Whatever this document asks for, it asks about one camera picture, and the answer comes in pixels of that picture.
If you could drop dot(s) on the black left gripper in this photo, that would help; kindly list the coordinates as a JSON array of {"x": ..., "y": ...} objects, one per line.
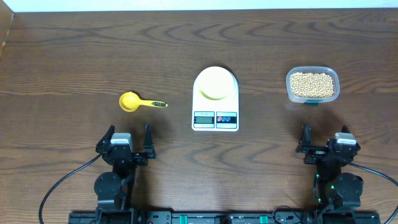
[{"x": 141, "y": 160}]

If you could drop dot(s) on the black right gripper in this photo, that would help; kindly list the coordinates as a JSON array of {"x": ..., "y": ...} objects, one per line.
[{"x": 316, "y": 154}]

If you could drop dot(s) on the yellow plastic measuring scoop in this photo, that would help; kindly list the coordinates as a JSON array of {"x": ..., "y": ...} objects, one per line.
[{"x": 131, "y": 102}]

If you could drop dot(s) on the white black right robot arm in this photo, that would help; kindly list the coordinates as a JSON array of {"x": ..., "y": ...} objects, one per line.
[{"x": 338, "y": 193}]

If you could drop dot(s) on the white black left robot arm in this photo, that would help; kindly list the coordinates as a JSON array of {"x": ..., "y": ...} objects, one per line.
[{"x": 114, "y": 189}]

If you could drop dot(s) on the white digital kitchen scale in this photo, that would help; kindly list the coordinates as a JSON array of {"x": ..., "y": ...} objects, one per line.
[{"x": 215, "y": 115}]

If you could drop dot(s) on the yellow plastic bowl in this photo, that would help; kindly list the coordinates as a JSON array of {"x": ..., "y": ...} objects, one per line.
[{"x": 215, "y": 83}]

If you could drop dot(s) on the clear plastic bean container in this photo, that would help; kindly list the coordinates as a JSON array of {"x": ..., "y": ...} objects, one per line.
[{"x": 312, "y": 69}]

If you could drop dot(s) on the pile of soybeans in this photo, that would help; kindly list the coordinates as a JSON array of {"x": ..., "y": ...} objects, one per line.
[{"x": 311, "y": 85}]

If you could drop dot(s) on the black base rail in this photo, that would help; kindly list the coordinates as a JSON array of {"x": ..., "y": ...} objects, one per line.
[{"x": 217, "y": 217}]

